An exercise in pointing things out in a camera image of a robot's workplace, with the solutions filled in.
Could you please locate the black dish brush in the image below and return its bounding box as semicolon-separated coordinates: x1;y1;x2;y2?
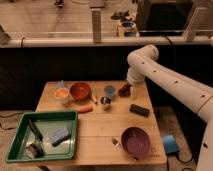
25;120;44;158

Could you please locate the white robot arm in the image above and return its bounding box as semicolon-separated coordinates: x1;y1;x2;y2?
126;44;213;171

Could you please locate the black monitor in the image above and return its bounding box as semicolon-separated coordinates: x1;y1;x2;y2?
136;0;193;35

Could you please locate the blue sponge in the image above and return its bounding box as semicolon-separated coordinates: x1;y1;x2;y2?
48;127;70;146

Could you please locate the small metal cup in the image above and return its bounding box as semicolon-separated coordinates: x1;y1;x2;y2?
100;96;111;111

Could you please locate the black rectangular block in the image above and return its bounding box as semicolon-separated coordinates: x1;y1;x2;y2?
130;104;149;117

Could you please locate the white cup orange inside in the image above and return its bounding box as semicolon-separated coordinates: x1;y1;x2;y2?
54;88;69;105

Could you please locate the green plastic tray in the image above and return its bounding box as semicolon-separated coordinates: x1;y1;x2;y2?
6;111;78;163

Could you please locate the small knife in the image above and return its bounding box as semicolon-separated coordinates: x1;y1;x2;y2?
91;88;98;105

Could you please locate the wooden table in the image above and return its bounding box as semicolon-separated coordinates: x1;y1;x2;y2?
16;80;168;167

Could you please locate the red bowl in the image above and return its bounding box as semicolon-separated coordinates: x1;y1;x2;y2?
70;82;91;101

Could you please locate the clear plastic item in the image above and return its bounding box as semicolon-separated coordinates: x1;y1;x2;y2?
56;80;68;89

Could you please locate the purple bowl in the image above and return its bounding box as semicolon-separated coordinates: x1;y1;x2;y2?
121;127;151;159

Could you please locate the orange carrot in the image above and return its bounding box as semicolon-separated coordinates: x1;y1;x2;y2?
73;106;93;114

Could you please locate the blue foot pedal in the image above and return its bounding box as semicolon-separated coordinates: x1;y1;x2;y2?
162;135;179;155

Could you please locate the dark purple grape bunch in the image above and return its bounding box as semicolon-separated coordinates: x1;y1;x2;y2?
118;83;131;97

